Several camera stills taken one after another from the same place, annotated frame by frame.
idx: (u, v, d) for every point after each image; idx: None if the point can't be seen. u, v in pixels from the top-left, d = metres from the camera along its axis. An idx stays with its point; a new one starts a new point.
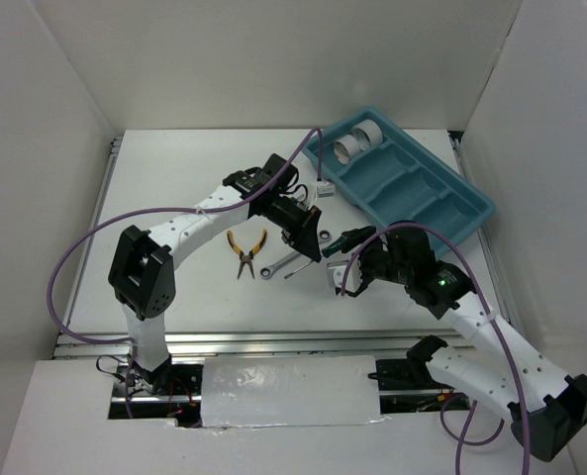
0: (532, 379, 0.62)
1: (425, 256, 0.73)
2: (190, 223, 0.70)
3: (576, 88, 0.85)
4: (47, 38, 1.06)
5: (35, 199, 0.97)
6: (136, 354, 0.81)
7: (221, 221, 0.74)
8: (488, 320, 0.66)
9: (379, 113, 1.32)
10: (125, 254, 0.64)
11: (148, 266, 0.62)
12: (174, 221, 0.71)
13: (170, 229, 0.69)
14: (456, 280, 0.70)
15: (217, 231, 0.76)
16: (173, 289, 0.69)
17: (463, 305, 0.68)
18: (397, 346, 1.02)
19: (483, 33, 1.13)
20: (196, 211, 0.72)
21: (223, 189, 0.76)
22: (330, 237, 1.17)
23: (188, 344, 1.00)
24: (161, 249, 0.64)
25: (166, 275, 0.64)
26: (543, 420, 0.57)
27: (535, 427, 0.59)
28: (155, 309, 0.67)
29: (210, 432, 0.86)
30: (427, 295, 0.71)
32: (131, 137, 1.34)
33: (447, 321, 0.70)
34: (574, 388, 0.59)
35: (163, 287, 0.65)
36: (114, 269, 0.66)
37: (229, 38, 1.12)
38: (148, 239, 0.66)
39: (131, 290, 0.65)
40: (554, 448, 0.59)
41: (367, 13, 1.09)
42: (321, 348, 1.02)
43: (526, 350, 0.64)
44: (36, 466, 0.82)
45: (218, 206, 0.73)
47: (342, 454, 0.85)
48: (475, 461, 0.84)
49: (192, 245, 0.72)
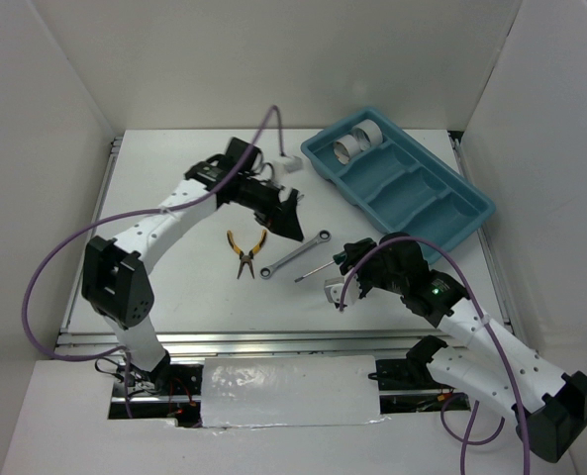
0: (529, 379, 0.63)
1: (419, 268, 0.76)
2: (156, 224, 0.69)
3: (577, 88, 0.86)
4: (46, 37, 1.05)
5: (35, 198, 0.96)
6: (130, 362, 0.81)
7: (188, 217, 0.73)
8: (482, 324, 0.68)
9: (379, 113, 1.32)
10: (94, 266, 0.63)
11: (121, 275, 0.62)
12: (140, 226, 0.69)
13: (138, 233, 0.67)
14: (449, 287, 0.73)
15: (186, 227, 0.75)
16: (151, 294, 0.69)
17: (456, 312, 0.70)
18: (397, 347, 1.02)
19: (483, 34, 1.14)
20: (161, 211, 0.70)
21: (185, 183, 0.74)
22: (330, 237, 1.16)
23: (186, 344, 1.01)
24: (131, 255, 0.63)
25: (140, 280, 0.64)
26: (544, 419, 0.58)
27: (538, 427, 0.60)
28: (137, 317, 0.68)
29: (211, 433, 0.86)
30: (423, 304, 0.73)
32: (131, 137, 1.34)
33: (444, 330, 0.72)
34: (572, 386, 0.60)
35: (140, 294, 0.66)
36: (86, 282, 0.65)
37: (229, 38, 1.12)
38: (116, 247, 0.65)
39: (109, 301, 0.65)
40: (558, 448, 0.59)
41: (367, 14, 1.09)
42: (321, 348, 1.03)
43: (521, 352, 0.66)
44: (36, 466, 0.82)
45: (184, 202, 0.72)
47: (342, 454, 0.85)
48: (476, 460, 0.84)
49: (163, 246, 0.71)
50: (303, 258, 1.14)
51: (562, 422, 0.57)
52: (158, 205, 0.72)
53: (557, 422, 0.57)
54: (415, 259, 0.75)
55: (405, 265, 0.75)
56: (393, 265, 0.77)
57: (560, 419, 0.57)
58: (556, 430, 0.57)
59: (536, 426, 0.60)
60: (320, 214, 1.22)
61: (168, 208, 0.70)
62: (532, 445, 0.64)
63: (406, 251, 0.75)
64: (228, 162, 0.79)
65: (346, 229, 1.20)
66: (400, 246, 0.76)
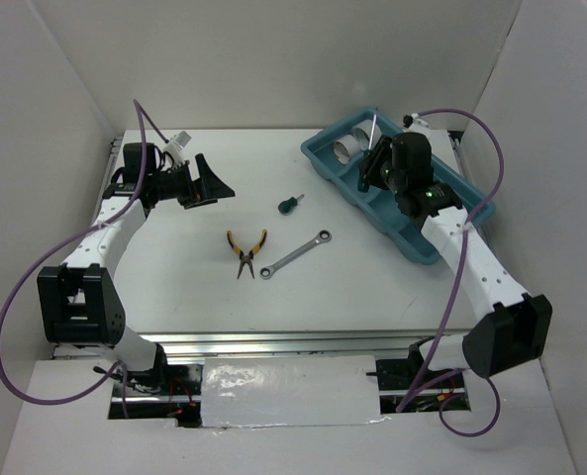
0: (488, 287, 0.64)
1: (422, 169, 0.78)
2: (100, 237, 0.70)
3: (577, 88, 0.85)
4: (46, 37, 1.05)
5: (35, 198, 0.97)
6: (125, 373, 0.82)
7: (124, 228, 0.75)
8: (461, 232, 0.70)
9: (379, 113, 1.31)
10: (57, 296, 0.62)
11: (87, 289, 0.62)
12: (83, 243, 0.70)
13: (85, 250, 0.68)
14: (443, 196, 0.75)
15: (126, 238, 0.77)
16: (120, 306, 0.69)
17: (442, 216, 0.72)
18: (398, 346, 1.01)
19: (483, 33, 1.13)
20: (100, 226, 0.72)
21: (108, 201, 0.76)
22: (331, 237, 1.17)
23: (184, 345, 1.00)
24: (90, 269, 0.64)
25: (108, 290, 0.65)
26: (489, 323, 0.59)
27: (482, 335, 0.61)
28: (116, 332, 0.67)
29: (211, 433, 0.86)
30: (413, 205, 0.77)
32: (131, 137, 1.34)
33: (427, 232, 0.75)
34: (530, 306, 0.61)
35: (112, 305, 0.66)
36: (50, 321, 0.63)
37: (229, 37, 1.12)
38: (70, 270, 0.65)
39: (85, 325, 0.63)
40: (495, 361, 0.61)
41: (367, 13, 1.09)
42: (321, 348, 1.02)
43: (490, 263, 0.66)
44: (35, 466, 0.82)
45: (115, 214, 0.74)
47: (341, 454, 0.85)
48: (475, 460, 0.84)
49: (114, 258, 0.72)
50: (303, 257, 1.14)
51: (505, 332, 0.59)
52: (93, 223, 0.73)
53: (501, 330, 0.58)
54: (422, 159, 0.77)
55: (410, 163, 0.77)
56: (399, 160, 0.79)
57: (505, 327, 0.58)
58: (497, 338, 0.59)
59: (480, 332, 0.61)
60: (320, 214, 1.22)
61: (105, 222, 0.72)
62: (472, 359, 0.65)
63: (415, 148, 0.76)
64: (131, 171, 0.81)
65: (346, 229, 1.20)
66: (411, 142, 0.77)
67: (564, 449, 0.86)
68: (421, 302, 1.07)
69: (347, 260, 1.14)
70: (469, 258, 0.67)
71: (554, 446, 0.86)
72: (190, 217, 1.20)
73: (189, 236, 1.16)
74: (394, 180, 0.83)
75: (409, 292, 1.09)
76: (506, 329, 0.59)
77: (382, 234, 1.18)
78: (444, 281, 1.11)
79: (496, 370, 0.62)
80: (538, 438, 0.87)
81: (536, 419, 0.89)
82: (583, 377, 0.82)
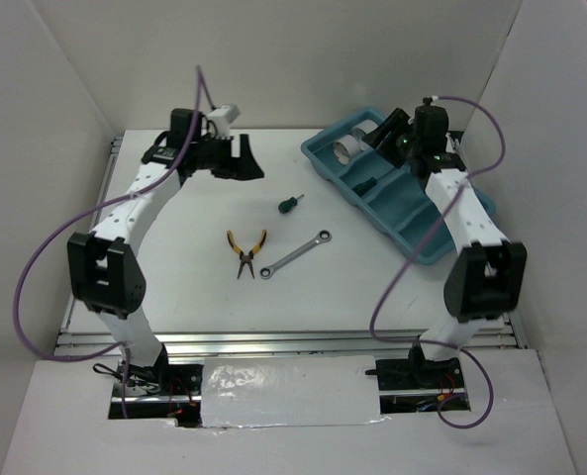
0: (471, 230, 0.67)
1: (437, 138, 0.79)
2: (131, 209, 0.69)
3: (577, 88, 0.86)
4: (46, 37, 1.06)
5: (35, 197, 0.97)
6: (127, 357, 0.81)
7: (157, 197, 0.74)
8: (457, 185, 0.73)
9: (379, 113, 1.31)
10: (82, 262, 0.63)
11: (110, 262, 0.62)
12: (114, 212, 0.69)
13: (115, 221, 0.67)
14: (449, 160, 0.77)
15: (158, 208, 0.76)
16: (144, 277, 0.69)
17: (443, 174, 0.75)
18: (398, 346, 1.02)
19: (483, 34, 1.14)
20: (131, 196, 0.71)
21: (145, 167, 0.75)
22: (331, 237, 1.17)
23: (184, 345, 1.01)
24: (115, 242, 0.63)
25: (131, 264, 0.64)
26: (461, 254, 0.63)
27: (457, 271, 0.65)
28: (136, 301, 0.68)
29: (211, 432, 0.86)
30: (424, 166, 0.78)
32: (131, 137, 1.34)
33: (429, 189, 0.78)
34: (506, 248, 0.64)
35: (134, 276, 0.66)
36: (76, 282, 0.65)
37: (229, 37, 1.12)
38: (98, 239, 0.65)
39: (107, 293, 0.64)
40: (466, 296, 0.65)
41: (367, 14, 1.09)
42: (321, 348, 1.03)
43: (478, 213, 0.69)
44: (35, 466, 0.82)
45: (148, 184, 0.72)
47: (340, 454, 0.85)
48: (476, 460, 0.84)
49: (143, 228, 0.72)
50: (302, 257, 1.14)
51: (476, 266, 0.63)
52: (127, 192, 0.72)
53: (473, 261, 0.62)
54: (436, 126, 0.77)
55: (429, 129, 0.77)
56: (418, 125, 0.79)
57: (476, 260, 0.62)
58: (469, 271, 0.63)
59: (456, 269, 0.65)
60: (320, 214, 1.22)
61: (137, 192, 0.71)
62: (449, 302, 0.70)
63: (432, 113, 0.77)
64: (174, 137, 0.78)
65: (346, 229, 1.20)
66: (429, 109, 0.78)
67: (564, 449, 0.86)
68: (422, 302, 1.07)
69: (347, 260, 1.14)
70: (459, 208, 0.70)
71: (555, 445, 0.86)
72: (189, 217, 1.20)
73: (188, 237, 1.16)
74: (410, 145, 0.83)
75: (409, 292, 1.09)
76: (477, 262, 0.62)
77: (381, 233, 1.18)
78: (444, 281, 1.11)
79: (466, 310, 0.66)
80: (539, 437, 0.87)
81: (536, 419, 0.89)
82: (583, 377, 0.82)
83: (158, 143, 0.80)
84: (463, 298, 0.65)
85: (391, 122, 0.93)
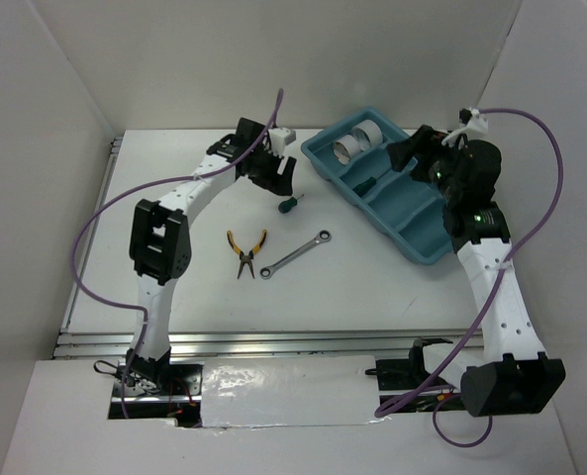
0: (506, 334, 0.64)
1: (481, 192, 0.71)
2: (192, 188, 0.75)
3: (577, 88, 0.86)
4: (46, 37, 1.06)
5: (35, 197, 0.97)
6: (139, 338, 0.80)
7: (217, 183, 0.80)
8: (497, 267, 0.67)
9: (379, 113, 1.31)
10: (144, 226, 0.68)
11: (169, 230, 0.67)
12: (177, 189, 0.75)
13: (177, 196, 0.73)
14: (491, 224, 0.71)
15: (214, 193, 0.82)
16: (190, 250, 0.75)
17: (483, 246, 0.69)
18: (398, 346, 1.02)
19: (483, 33, 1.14)
20: (194, 178, 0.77)
21: (209, 157, 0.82)
22: (331, 237, 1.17)
23: (184, 344, 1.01)
24: (175, 213, 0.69)
25: (184, 235, 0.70)
26: (492, 368, 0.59)
27: (482, 377, 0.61)
28: (180, 269, 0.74)
29: (211, 433, 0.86)
30: (457, 224, 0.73)
32: (131, 137, 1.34)
33: (462, 255, 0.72)
34: (540, 364, 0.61)
35: (183, 246, 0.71)
36: (135, 241, 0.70)
37: (229, 37, 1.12)
38: (161, 209, 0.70)
39: (160, 257, 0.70)
40: (486, 406, 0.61)
41: (367, 13, 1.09)
42: (321, 348, 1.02)
43: (516, 311, 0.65)
44: (34, 467, 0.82)
45: (210, 171, 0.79)
47: (340, 454, 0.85)
48: (476, 460, 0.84)
49: (199, 209, 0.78)
50: (303, 257, 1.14)
51: (506, 382, 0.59)
52: (190, 174, 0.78)
53: (505, 377, 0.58)
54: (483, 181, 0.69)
55: (471, 181, 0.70)
56: (463, 171, 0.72)
57: (508, 377, 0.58)
58: (498, 386, 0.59)
59: (481, 373, 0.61)
60: (320, 214, 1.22)
61: (200, 175, 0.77)
62: (465, 397, 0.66)
63: (483, 166, 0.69)
64: (241, 140, 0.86)
65: (346, 229, 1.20)
66: (479, 158, 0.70)
67: (565, 449, 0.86)
68: (422, 302, 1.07)
69: (347, 261, 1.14)
70: (497, 300, 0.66)
71: (556, 446, 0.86)
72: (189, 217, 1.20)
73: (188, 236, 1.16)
74: (448, 189, 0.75)
75: (409, 292, 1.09)
76: (507, 377, 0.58)
77: (381, 233, 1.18)
78: (444, 281, 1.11)
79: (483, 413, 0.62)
80: (539, 437, 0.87)
81: (537, 419, 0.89)
82: (584, 377, 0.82)
83: (224, 141, 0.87)
84: (483, 407, 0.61)
85: (416, 142, 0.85)
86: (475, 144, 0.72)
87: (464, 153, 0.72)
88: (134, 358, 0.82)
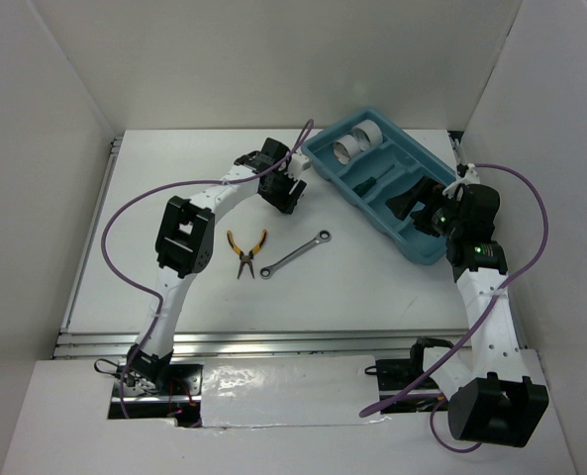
0: (492, 355, 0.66)
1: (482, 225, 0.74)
2: (220, 191, 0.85)
3: (577, 88, 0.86)
4: (46, 38, 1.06)
5: (35, 197, 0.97)
6: (146, 332, 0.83)
7: (241, 191, 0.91)
8: (491, 293, 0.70)
9: (379, 113, 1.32)
10: (172, 220, 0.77)
11: (197, 225, 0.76)
12: (207, 191, 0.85)
13: (206, 196, 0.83)
14: (491, 255, 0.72)
15: (237, 200, 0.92)
16: (212, 248, 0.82)
17: (479, 272, 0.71)
18: (397, 346, 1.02)
19: (483, 33, 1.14)
20: (223, 182, 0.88)
21: (238, 166, 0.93)
22: (331, 237, 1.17)
23: (184, 344, 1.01)
24: (204, 210, 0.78)
25: (210, 232, 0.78)
26: (475, 384, 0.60)
27: (467, 396, 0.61)
28: (201, 265, 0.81)
29: (211, 433, 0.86)
30: (458, 252, 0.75)
32: (131, 137, 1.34)
33: (460, 282, 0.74)
34: (525, 387, 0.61)
35: (207, 242, 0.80)
36: (162, 235, 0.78)
37: (229, 37, 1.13)
38: (191, 207, 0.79)
39: (184, 249, 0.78)
40: (469, 426, 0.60)
41: (367, 13, 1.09)
42: (321, 348, 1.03)
43: (505, 334, 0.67)
44: (34, 467, 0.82)
45: (238, 178, 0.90)
47: (340, 454, 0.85)
48: (475, 461, 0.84)
49: (224, 210, 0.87)
50: (303, 257, 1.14)
51: (488, 401, 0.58)
52: (219, 179, 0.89)
53: (486, 396, 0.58)
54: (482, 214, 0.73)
55: (471, 214, 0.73)
56: (464, 208, 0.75)
57: (490, 393, 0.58)
58: (479, 406, 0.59)
59: (466, 393, 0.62)
60: (320, 214, 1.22)
61: (228, 180, 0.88)
62: (451, 423, 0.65)
63: (482, 199, 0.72)
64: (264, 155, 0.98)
65: (346, 229, 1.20)
66: (479, 193, 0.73)
67: (564, 449, 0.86)
68: (422, 302, 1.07)
69: (347, 261, 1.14)
70: (486, 323, 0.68)
71: (555, 446, 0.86)
72: None
73: None
74: (451, 226, 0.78)
75: (409, 292, 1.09)
76: (489, 395, 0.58)
77: (381, 234, 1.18)
78: (444, 281, 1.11)
79: (466, 436, 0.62)
80: (540, 437, 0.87)
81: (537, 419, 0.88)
82: (584, 378, 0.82)
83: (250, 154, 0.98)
84: (467, 426, 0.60)
85: (420, 192, 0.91)
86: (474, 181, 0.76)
87: (464, 192, 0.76)
88: (136, 356, 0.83)
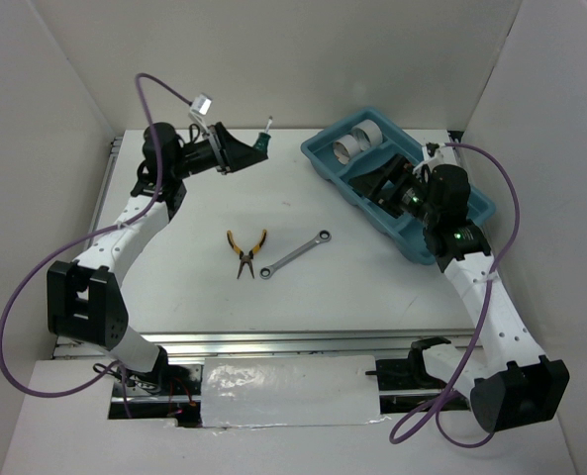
0: (505, 343, 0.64)
1: (457, 210, 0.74)
2: (116, 238, 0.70)
3: (577, 88, 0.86)
4: (46, 38, 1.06)
5: (35, 197, 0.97)
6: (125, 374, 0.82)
7: (144, 228, 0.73)
8: (485, 278, 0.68)
9: (379, 113, 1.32)
10: (60, 293, 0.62)
11: (92, 291, 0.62)
12: (98, 242, 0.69)
13: (100, 251, 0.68)
14: (472, 239, 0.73)
15: (144, 239, 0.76)
16: (125, 313, 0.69)
17: (466, 259, 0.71)
18: (398, 346, 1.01)
19: (483, 33, 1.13)
20: (118, 227, 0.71)
21: (134, 198, 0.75)
22: (331, 237, 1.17)
23: (184, 344, 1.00)
24: (99, 271, 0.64)
25: (113, 295, 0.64)
26: (499, 380, 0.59)
27: (491, 390, 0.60)
28: (116, 335, 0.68)
29: (210, 432, 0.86)
30: (440, 243, 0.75)
32: (131, 137, 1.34)
33: (449, 274, 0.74)
34: (543, 366, 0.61)
35: (114, 311, 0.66)
36: (54, 315, 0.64)
37: (229, 37, 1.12)
38: (79, 269, 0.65)
39: (86, 324, 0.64)
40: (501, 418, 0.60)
41: (367, 13, 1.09)
42: (321, 348, 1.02)
43: (510, 319, 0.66)
44: (33, 467, 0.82)
45: (136, 216, 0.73)
47: (340, 454, 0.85)
48: (475, 461, 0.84)
49: (129, 258, 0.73)
50: (302, 258, 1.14)
51: (516, 391, 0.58)
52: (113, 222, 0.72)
53: (513, 387, 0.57)
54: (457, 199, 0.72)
55: (446, 202, 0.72)
56: (437, 193, 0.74)
57: (517, 385, 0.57)
58: (507, 398, 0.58)
59: (489, 387, 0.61)
60: (321, 214, 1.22)
61: (124, 223, 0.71)
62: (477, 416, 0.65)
63: (454, 185, 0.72)
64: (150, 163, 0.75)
65: (346, 229, 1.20)
66: (450, 179, 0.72)
67: (564, 449, 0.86)
68: (422, 302, 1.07)
69: (347, 260, 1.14)
70: (490, 311, 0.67)
71: (555, 446, 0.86)
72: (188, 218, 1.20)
73: (187, 237, 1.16)
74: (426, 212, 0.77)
75: (409, 292, 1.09)
76: (516, 384, 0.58)
77: (382, 234, 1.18)
78: (444, 281, 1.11)
79: (499, 427, 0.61)
80: (540, 437, 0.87)
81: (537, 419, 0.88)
82: (585, 378, 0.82)
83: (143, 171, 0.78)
84: (499, 420, 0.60)
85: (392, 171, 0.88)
86: (444, 165, 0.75)
87: (435, 177, 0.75)
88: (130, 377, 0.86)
